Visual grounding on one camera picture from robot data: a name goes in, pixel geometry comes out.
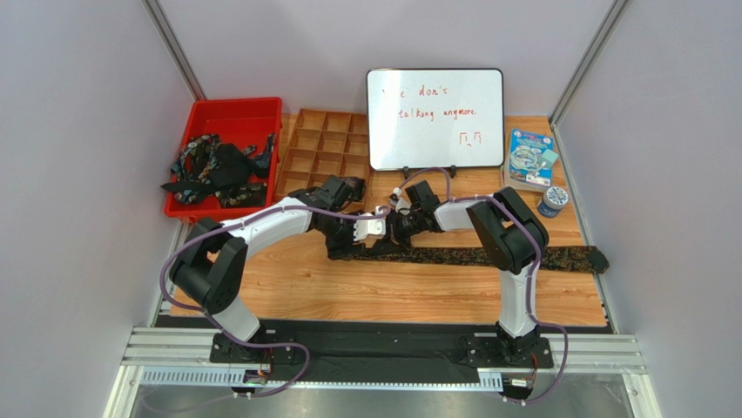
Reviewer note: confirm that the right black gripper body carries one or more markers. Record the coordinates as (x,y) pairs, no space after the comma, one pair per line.
(396,225)

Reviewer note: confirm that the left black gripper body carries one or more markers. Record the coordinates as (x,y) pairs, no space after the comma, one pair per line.
(353,246)

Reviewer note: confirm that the black gold key pattern tie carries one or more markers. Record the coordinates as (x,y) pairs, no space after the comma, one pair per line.
(571,259)

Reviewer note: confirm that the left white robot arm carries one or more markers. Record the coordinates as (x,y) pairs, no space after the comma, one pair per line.
(210,268)

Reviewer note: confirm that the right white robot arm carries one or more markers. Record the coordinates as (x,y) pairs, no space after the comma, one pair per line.
(511,236)

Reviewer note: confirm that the rolled dark tie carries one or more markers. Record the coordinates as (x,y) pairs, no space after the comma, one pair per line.
(357,186)

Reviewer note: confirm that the brown compartment tray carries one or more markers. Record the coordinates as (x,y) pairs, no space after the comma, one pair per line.
(324,143)

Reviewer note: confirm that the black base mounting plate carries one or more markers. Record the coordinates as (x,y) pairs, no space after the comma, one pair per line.
(378,352)

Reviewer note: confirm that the white whiteboard with red writing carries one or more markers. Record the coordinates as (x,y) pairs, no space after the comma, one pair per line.
(421,118)

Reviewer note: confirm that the black plain tie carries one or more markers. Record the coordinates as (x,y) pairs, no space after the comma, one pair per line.
(205,168)

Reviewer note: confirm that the red plastic bin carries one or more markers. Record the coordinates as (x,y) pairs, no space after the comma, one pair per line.
(241,122)

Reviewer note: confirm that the blue packaged item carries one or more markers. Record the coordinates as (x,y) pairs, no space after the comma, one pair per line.
(529,161)

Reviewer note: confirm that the blue round tin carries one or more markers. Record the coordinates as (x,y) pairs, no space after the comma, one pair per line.
(553,201)

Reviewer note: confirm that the blue floral pattern tie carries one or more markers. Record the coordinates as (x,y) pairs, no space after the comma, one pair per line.
(254,192)

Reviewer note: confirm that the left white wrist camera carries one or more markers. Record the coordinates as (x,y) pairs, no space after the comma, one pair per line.
(369,225)

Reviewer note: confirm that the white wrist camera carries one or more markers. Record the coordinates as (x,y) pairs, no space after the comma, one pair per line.
(369,225)
(400,200)

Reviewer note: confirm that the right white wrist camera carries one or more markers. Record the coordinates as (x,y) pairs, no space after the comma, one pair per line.
(400,200)

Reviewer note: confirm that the aluminium frame rail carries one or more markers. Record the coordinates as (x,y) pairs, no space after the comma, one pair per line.
(187,367)

